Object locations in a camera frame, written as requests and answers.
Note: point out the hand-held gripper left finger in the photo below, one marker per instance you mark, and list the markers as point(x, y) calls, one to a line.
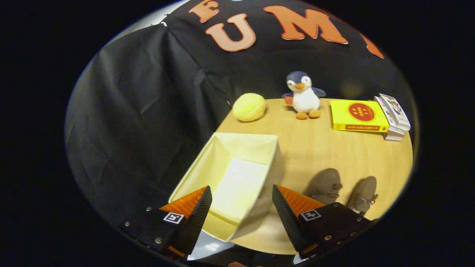
point(196, 222)

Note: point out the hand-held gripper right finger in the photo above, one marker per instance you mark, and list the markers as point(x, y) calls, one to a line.
point(287, 218)

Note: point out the brown shoe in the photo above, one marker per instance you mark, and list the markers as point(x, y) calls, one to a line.
point(326, 181)
point(365, 191)

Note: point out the cream fabric storage box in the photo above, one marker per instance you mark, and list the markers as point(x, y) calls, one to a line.
point(241, 185)

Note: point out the yellow round plush cushion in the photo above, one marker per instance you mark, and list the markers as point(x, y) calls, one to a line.
point(248, 107)

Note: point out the blue and white penguin plush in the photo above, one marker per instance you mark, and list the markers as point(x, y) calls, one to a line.
point(305, 100)

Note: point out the yellow book with red circle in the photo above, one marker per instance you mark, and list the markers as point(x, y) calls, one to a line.
point(356, 115)

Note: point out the black backdrop cloth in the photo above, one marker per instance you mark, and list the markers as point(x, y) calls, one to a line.
point(130, 111)

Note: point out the white illustrated book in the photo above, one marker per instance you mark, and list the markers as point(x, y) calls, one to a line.
point(395, 109)

